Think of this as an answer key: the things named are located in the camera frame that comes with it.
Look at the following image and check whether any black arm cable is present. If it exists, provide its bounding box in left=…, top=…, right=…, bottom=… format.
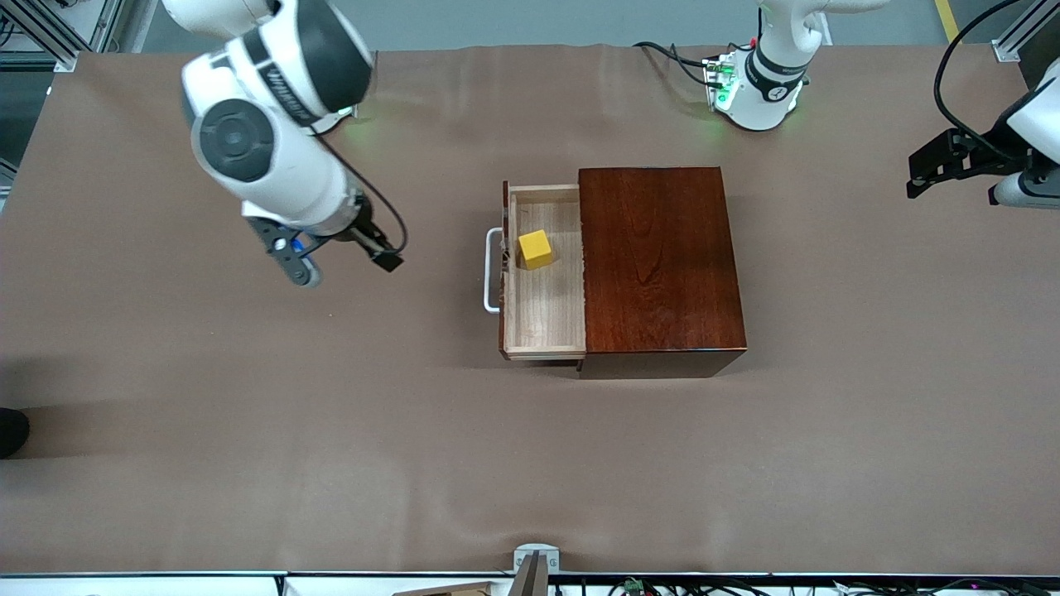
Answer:
left=934, top=0, right=1024, bottom=142
left=315, top=132, right=409, bottom=259

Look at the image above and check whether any wooden drawer with white handle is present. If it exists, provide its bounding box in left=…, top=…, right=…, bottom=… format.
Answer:
left=484, top=180, right=587, bottom=363

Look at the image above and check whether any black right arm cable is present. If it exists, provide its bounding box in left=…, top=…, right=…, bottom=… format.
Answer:
left=315, top=132, right=409, bottom=259

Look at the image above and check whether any dark brown wooden cabinet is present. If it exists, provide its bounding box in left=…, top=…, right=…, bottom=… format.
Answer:
left=577, top=166, right=748, bottom=380

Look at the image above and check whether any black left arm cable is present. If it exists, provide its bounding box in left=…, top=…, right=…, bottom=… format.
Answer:
left=934, top=0, right=1024, bottom=142

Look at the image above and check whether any yellow block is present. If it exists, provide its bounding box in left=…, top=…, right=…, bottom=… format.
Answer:
left=518, top=229, right=554, bottom=272

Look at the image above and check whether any yellow floor tape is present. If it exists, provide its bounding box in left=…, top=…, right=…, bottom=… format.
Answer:
left=934, top=0, right=966, bottom=46

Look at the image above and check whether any black shoe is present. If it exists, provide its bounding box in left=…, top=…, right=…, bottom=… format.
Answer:
left=0, top=407, right=31, bottom=459

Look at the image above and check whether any grey metal bracket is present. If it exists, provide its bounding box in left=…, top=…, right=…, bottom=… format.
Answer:
left=513, top=543, right=560, bottom=596

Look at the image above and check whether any brown cardboard piece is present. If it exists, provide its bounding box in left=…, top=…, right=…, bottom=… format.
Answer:
left=391, top=581, right=498, bottom=596

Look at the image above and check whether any black left base cable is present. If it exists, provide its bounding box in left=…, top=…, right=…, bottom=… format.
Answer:
left=634, top=40, right=730, bottom=88

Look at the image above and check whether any brown table cloth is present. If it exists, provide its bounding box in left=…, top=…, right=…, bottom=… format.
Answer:
left=0, top=43, right=1060, bottom=576

